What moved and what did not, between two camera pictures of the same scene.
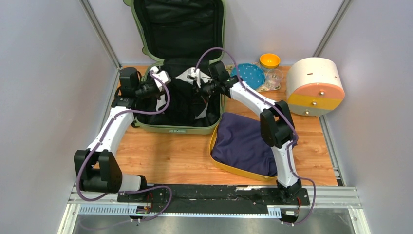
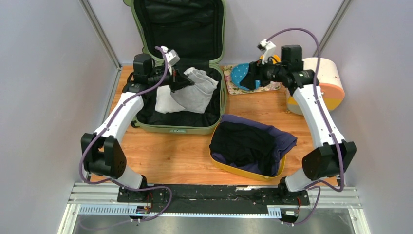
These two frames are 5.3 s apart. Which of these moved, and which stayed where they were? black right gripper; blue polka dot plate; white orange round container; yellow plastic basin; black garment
Moved: black garment; black right gripper
Stayed: blue polka dot plate; yellow plastic basin; white orange round container
